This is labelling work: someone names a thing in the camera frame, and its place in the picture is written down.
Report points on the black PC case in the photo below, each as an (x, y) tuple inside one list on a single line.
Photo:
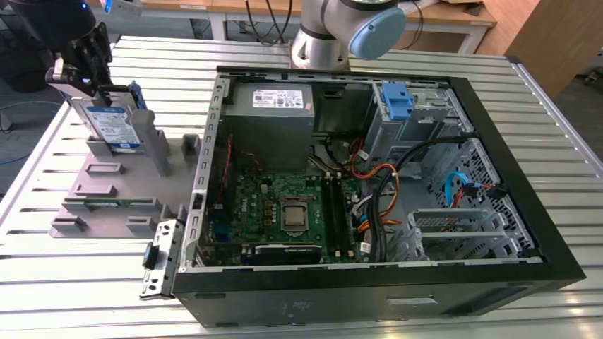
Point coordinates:
[(330, 300)]

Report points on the CPU socket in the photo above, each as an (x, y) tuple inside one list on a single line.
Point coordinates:
[(294, 231)]

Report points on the hard disk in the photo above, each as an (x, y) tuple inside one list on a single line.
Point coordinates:
[(112, 123)]

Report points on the blue plastic drive latch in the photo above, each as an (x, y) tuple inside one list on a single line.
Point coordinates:
[(398, 102)]

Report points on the metal bracket blue latch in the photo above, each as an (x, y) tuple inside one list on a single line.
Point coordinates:
[(165, 247)]

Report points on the green RAM stick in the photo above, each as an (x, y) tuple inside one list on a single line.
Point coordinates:
[(121, 203)]

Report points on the wooden cabinet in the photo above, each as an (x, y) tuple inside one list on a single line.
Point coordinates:
[(556, 42)]

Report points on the wooden desk white frame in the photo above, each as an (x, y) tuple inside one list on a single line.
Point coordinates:
[(453, 19), (180, 7)]

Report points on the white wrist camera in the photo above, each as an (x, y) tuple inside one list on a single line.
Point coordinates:
[(128, 7)]

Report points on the black office chair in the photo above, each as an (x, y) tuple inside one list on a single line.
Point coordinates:
[(24, 81)]

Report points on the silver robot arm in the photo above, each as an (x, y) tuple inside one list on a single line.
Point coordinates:
[(316, 49)]

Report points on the silver CPU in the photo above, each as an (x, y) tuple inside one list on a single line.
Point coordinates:
[(294, 215)]

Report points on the green motherboard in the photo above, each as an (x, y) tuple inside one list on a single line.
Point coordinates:
[(254, 197)]

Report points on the black graphics card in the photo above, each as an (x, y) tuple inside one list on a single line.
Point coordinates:
[(288, 252)]

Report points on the metal drive cage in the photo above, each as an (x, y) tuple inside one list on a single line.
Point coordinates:
[(382, 141)]

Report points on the metal disk bay cage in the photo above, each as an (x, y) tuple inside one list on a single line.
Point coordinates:
[(448, 213)]

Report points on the chair wheel base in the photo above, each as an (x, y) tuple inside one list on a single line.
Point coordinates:
[(594, 76)]

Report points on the grey parts rack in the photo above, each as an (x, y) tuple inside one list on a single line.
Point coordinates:
[(133, 197)]

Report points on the grey power supply unit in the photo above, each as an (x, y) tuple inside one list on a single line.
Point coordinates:
[(269, 141)]

